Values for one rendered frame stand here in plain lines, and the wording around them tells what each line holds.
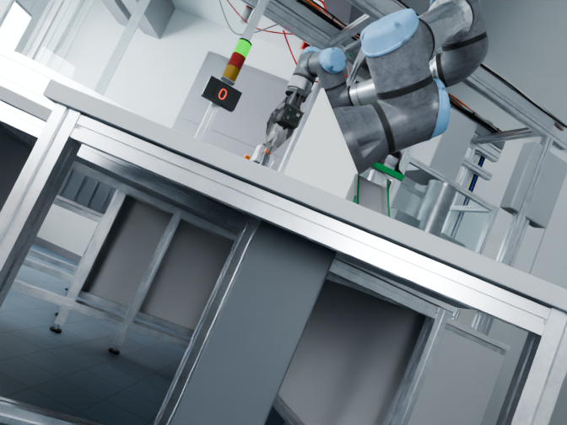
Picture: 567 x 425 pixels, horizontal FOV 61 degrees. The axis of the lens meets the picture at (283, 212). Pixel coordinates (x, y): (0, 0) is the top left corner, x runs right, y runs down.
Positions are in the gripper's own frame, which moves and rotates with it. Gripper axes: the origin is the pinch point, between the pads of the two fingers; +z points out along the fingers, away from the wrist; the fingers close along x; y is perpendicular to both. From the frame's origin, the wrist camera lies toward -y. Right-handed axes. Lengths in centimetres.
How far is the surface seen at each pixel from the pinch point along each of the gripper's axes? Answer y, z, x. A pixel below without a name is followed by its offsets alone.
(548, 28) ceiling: -93, -186, 167
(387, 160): 1.7, -16.0, 40.2
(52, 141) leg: 60, 31, -50
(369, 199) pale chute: -6.9, -2.8, 44.0
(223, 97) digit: -15.4, -12.1, -18.3
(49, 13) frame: -20, -10, -77
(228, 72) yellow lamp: -15.9, -20.6, -20.2
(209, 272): -156, 52, 40
